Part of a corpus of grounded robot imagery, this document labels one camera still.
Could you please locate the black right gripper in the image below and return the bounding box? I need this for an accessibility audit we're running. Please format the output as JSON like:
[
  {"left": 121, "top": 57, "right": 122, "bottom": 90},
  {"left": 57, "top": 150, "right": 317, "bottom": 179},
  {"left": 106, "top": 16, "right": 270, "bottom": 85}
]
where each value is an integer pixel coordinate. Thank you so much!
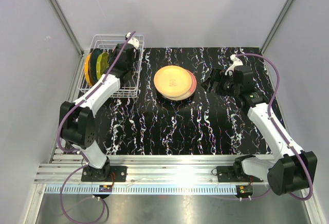
[{"left": 200, "top": 68, "right": 240, "bottom": 98}]

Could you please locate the cream pink plate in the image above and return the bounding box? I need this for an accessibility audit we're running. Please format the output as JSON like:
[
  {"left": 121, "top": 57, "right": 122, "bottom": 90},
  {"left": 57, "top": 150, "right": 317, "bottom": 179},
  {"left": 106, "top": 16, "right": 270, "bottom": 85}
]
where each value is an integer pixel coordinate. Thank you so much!
[{"left": 187, "top": 70, "right": 197, "bottom": 92}]

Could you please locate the green polka dot plate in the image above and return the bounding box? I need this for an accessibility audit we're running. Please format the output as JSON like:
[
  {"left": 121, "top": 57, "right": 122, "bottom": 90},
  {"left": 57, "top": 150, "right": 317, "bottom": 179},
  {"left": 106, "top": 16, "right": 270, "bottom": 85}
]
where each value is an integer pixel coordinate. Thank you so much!
[{"left": 96, "top": 51, "right": 109, "bottom": 80}]

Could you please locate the teal glazed plate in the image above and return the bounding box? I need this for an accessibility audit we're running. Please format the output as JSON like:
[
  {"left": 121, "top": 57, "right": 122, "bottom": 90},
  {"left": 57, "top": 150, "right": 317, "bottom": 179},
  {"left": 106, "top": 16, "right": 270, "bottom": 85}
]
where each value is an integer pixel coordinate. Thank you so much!
[{"left": 89, "top": 48, "right": 102, "bottom": 85}]

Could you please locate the beige bear print plate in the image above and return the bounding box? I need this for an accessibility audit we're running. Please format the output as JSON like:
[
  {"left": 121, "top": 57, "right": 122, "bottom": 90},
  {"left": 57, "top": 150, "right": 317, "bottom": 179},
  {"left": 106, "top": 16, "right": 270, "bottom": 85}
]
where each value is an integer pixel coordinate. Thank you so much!
[{"left": 162, "top": 92, "right": 194, "bottom": 101}]

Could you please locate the orange polka dot plate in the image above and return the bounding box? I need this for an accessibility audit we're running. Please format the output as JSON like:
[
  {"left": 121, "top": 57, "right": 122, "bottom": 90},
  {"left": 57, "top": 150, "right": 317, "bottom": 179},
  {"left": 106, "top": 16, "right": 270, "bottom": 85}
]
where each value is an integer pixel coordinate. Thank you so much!
[{"left": 84, "top": 53, "right": 93, "bottom": 87}]

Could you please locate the yellow cream plate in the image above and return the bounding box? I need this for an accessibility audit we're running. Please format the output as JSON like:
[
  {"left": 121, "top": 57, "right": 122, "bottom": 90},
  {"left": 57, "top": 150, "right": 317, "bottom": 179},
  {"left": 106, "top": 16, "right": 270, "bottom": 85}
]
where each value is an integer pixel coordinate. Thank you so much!
[{"left": 154, "top": 65, "right": 192, "bottom": 97}]

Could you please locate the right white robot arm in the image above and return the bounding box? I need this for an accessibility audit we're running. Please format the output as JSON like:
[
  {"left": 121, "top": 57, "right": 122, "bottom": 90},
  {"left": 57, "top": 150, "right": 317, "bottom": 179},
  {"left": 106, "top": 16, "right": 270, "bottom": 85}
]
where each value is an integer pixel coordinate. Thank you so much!
[{"left": 202, "top": 65, "right": 317, "bottom": 201}]

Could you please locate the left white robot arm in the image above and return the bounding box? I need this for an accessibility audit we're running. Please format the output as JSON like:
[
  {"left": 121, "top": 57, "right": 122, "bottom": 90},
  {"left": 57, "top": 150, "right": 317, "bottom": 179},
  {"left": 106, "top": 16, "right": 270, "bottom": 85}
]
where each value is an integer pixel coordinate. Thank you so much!
[{"left": 58, "top": 43, "right": 138, "bottom": 182}]

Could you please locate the right small circuit board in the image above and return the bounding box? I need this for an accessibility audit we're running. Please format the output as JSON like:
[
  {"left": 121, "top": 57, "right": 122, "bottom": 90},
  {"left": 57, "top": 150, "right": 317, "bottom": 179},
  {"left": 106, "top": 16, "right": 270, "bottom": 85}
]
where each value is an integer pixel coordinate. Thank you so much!
[{"left": 236, "top": 184, "right": 253, "bottom": 198}]

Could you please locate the small circuit board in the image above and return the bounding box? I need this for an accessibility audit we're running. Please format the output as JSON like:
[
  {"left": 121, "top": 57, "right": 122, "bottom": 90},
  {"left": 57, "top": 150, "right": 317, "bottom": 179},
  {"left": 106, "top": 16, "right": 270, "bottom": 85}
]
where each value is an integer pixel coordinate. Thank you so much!
[
  {"left": 99, "top": 185, "right": 113, "bottom": 193},
  {"left": 236, "top": 184, "right": 253, "bottom": 198}
]

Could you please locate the left small circuit board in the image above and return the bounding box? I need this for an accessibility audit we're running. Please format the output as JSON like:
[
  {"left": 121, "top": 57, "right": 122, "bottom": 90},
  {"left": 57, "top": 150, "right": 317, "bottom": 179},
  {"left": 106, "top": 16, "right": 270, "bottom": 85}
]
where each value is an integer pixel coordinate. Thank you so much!
[{"left": 99, "top": 185, "right": 113, "bottom": 193}]

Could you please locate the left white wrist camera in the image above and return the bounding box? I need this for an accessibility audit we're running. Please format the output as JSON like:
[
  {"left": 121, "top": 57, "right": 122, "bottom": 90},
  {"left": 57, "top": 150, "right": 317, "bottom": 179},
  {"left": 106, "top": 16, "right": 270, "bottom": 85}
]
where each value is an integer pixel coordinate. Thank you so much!
[{"left": 125, "top": 32, "right": 139, "bottom": 49}]

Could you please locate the white wire dish rack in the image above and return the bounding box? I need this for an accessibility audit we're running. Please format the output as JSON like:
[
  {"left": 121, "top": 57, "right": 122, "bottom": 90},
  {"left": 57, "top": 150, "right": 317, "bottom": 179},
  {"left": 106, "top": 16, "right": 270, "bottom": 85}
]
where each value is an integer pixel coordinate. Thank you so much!
[{"left": 77, "top": 34, "right": 144, "bottom": 98}]

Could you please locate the aluminium frame post left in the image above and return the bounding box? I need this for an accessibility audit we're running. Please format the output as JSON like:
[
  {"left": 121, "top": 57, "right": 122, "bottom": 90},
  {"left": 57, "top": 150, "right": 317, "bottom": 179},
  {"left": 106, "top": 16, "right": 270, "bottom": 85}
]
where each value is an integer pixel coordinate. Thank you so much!
[{"left": 48, "top": 0, "right": 84, "bottom": 57}]

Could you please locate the aluminium frame post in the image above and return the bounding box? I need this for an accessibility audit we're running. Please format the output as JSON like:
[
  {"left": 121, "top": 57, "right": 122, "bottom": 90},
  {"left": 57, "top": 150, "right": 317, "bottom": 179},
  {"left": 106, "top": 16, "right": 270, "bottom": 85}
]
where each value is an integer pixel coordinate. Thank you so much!
[
  {"left": 48, "top": 0, "right": 84, "bottom": 57},
  {"left": 261, "top": 0, "right": 295, "bottom": 54}
]

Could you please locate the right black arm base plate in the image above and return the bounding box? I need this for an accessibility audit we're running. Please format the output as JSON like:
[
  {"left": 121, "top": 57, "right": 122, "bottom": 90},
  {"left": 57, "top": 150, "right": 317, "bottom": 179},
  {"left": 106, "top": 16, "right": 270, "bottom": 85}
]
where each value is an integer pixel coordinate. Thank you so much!
[{"left": 211, "top": 166, "right": 263, "bottom": 183}]

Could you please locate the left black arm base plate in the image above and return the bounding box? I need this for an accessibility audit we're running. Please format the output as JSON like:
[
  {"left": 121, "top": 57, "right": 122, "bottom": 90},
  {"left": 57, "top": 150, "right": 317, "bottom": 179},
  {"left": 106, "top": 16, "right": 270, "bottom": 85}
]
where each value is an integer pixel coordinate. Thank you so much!
[{"left": 81, "top": 165, "right": 127, "bottom": 182}]

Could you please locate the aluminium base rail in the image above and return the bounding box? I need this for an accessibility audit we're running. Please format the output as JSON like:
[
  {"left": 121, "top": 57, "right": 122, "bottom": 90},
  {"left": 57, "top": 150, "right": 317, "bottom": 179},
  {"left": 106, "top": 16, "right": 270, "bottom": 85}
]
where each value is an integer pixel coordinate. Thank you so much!
[{"left": 34, "top": 152, "right": 236, "bottom": 185}]

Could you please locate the aluminium frame post right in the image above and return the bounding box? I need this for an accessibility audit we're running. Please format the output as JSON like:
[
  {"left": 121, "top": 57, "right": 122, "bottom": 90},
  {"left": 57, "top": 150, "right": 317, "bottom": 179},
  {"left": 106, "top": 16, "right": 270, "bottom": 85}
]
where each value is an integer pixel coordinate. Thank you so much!
[{"left": 261, "top": 0, "right": 295, "bottom": 54}]

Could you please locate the white slotted cable duct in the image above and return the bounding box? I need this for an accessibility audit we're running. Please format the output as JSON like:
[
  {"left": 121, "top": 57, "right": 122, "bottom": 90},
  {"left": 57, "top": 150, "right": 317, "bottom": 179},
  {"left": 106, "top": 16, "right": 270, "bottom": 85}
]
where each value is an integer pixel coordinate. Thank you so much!
[{"left": 45, "top": 184, "right": 237, "bottom": 195}]

